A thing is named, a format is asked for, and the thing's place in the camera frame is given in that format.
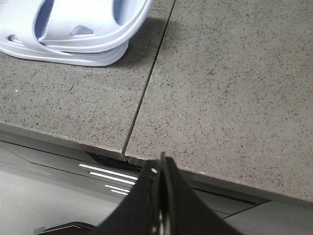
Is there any dark robot base panel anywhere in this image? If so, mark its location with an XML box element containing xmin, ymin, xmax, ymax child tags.
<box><xmin>0</xmin><ymin>141</ymin><xmax>139</xmax><ymax>235</ymax></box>

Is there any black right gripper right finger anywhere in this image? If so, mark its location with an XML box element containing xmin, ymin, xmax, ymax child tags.
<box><xmin>160</xmin><ymin>152</ymin><xmax>241</xmax><ymax>235</ymax></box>

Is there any light blue slipper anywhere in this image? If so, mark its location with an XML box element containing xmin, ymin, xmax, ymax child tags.
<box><xmin>38</xmin><ymin>0</ymin><xmax>153</xmax><ymax>53</ymax></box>
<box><xmin>0</xmin><ymin>0</ymin><xmax>130</xmax><ymax>67</ymax></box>

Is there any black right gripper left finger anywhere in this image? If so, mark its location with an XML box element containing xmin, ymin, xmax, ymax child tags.
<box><xmin>94</xmin><ymin>160</ymin><xmax>160</xmax><ymax>235</ymax></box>

